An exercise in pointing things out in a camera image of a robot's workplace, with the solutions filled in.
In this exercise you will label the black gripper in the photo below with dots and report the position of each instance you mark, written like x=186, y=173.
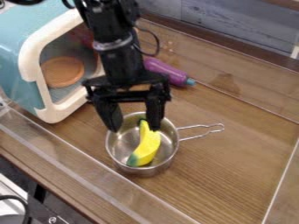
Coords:
x=126, y=82

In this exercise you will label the silver metal pot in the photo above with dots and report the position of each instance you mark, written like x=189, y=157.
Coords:
x=121, y=143

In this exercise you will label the yellow toy banana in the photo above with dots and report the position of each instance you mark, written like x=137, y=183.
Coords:
x=148, y=146

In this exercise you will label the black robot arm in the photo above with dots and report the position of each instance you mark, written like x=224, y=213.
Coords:
x=109, y=18

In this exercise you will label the purple toy eggplant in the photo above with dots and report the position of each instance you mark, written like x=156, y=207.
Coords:
x=176, y=76

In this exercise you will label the orange microwave turntable plate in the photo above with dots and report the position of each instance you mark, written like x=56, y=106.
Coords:
x=61, y=71

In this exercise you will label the blue white toy microwave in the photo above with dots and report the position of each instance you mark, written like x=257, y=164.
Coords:
x=38, y=30

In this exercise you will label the clear acrylic front barrier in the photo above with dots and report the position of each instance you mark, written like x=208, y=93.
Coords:
x=92, y=188

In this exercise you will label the clear acrylic barrier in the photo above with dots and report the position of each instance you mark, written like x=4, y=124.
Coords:
x=92, y=188
x=283, y=208

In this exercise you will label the clear acrylic right barrier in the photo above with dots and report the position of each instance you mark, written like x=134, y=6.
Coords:
x=283, y=208

